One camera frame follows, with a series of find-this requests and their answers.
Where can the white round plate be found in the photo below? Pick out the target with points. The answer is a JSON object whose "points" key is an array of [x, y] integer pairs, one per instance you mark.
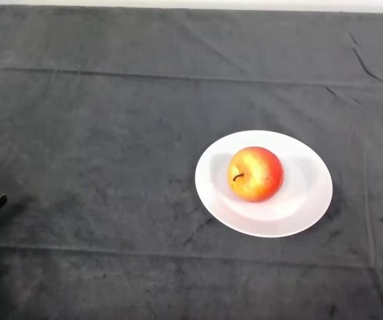
{"points": [[277, 216]]}

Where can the black table cloth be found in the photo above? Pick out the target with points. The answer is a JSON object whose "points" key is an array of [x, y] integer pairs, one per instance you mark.
{"points": [[111, 116]]}

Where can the red yellow apple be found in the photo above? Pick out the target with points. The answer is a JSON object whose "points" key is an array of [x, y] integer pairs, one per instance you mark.
{"points": [[256, 175]]}

